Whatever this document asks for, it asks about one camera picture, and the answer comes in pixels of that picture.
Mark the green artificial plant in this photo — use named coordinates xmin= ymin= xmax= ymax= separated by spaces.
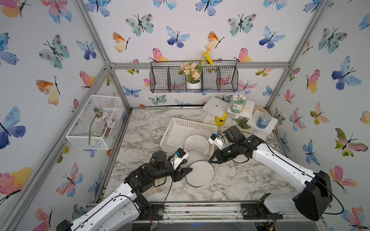
xmin=234 ymin=117 xmax=251 ymax=129

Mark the white perforated plastic basket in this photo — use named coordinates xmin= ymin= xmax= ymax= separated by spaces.
xmin=160 ymin=117 xmax=218 ymax=158

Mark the black wire wall basket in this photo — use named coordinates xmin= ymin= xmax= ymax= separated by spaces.
xmin=149 ymin=60 xmax=239 ymax=93

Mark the pink artificial rose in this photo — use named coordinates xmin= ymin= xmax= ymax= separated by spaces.
xmin=88 ymin=106 xmax=109 ymax=145

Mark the yellow plastic bottle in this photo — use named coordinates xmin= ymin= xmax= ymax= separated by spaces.
xmin=215 ymin=112 xmax=227 ymax=126

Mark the white tiered wooden shelf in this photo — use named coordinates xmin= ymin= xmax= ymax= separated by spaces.
xmin=202 ymin=97 xmax=278 ymax=140

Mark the white wire wall basket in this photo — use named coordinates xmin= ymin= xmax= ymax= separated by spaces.
xmin=66 ymin=95 xmax=123 ymax=150

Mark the white pot with flowers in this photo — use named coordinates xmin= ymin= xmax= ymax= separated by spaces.
xmin=178 ymin=51 xmax=214 ymax=90

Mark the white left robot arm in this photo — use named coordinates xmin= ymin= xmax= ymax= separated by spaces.
xmin=56 ymin=148 xmax=192 ymax=231

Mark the blue granule jar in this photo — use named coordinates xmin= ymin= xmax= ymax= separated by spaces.
xmin=256 ymin=113 xmax=272 ymax=129

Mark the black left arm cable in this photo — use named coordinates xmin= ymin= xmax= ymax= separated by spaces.
xmin=69 ymin=170 xmax=186 ymax=231

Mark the green lidded glass jar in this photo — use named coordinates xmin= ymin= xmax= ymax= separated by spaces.
xmin=230 ymin=94 xmax=247 ymax=114

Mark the cream bubble plant pot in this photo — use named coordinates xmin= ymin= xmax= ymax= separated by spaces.
xmin=236 ymin=125 xmax=252 ymax=133

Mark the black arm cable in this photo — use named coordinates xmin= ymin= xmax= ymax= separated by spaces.
xmin=69 ymin=170 xmax=186 ymax=231
xmin=216 ymin=131 xmax=345 ymax=216

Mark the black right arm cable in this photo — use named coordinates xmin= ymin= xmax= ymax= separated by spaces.
xmin=216 ymin=131 xmax=345 ymax=216

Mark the white mesh laundry bag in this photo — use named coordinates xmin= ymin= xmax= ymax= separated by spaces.
xmin=185 ymin=160 xmax=215 ymax=188

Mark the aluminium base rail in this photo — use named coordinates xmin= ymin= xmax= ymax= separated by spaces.
xmin=84 ymin=200 xmax=309 ymax=229

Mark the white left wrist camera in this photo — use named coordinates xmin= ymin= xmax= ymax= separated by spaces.
xmin=169 ymin=148 xmax=189 ymax=170

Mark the pink trimmed mesh bag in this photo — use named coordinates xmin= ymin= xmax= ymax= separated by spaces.
xmin=184 ymin=135 xmax=210 ymax=156
xmin=191 ymin=129 xmax=213 ymax=140

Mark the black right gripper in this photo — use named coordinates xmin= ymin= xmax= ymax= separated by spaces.
xmin=207 ymin=144 xmax=239 ymax=164

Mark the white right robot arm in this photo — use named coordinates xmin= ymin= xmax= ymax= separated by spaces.
xmin=208 ymin=126 xmax=334 ymax=221

